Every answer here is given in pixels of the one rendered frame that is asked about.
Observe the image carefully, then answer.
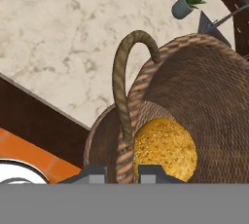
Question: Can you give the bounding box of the dark brown counter cabinet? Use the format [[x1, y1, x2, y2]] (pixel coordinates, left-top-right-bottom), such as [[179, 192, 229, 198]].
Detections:
[[0, 76, 91, 169]]

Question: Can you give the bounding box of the brown wicker basket with handle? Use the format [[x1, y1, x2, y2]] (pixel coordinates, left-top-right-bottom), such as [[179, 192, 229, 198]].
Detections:
[[83, 29, 249, 185]]

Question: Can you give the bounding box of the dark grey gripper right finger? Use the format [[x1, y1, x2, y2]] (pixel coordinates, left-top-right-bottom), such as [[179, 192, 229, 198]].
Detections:
[[137, 164, 187, 185]]

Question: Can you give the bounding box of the golden round bread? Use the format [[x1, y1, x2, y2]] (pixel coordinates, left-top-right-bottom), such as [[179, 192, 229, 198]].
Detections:
[[132, 118, 198, 184]]

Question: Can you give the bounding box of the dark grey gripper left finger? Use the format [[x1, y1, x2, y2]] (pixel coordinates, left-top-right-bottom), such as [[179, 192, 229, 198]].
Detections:
[[56, 165, 108, 185]]

